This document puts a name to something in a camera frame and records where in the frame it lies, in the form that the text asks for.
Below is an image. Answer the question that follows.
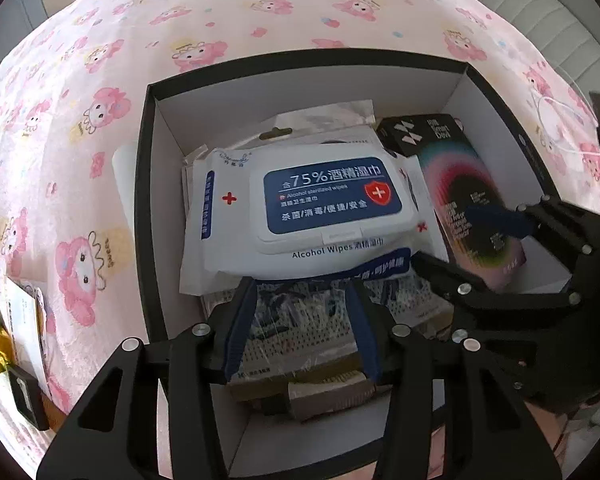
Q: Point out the black rainbow screen protector box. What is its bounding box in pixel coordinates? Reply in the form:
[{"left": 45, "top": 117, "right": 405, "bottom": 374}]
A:
[{"left": 376, "top": 114, "right": 526, "bottom": 290}]

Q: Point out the cartoon bead art kit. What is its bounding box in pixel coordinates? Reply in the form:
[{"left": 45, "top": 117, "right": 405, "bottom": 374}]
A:
[{"left": 180, "top": 97, "right": 456, "bottom": 396}]

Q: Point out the black cardboard shoe box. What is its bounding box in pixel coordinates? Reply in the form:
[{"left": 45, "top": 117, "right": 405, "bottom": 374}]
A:
[{"left": 133, "top": 46, "right": 581, "bottom": 480}]

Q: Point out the alcohol wipes pack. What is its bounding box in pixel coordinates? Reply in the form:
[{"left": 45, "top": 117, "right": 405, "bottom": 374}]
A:
[{"left": 180, "top": 143, "right": 448, "bottom": 296}]

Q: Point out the white cardboard tube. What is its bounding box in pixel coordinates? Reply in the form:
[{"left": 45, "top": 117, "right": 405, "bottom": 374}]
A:
[{"left": 287, "top": 372, "right": 376, "bottom": 422}]

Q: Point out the white paper envelope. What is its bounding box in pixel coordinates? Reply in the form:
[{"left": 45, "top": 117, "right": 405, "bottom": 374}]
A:
[{"left": 5, "top": 278, "right": 50, "bottom": 396}]

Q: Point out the pink cartoon print bedspread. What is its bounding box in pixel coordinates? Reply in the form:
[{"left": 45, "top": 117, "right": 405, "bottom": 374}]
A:
[{"left": 0, "top": 0, "right": 600, "bottom": 410}]

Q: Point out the grey door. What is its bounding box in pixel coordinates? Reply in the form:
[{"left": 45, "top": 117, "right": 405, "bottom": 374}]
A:
[{"left": 0, "top": 0, "right": 48, "bottom": 64}]

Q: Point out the small black square frame box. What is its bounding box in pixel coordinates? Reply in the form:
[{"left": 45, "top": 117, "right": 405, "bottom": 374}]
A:
[{"left": 7, "top": 365, "right": 50, "bottom": 431}]

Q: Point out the white charging cable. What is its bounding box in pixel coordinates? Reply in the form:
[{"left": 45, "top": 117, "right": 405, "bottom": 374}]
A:
[{"left": 526, "top": 58, "right": 600, "bottom": 156}]

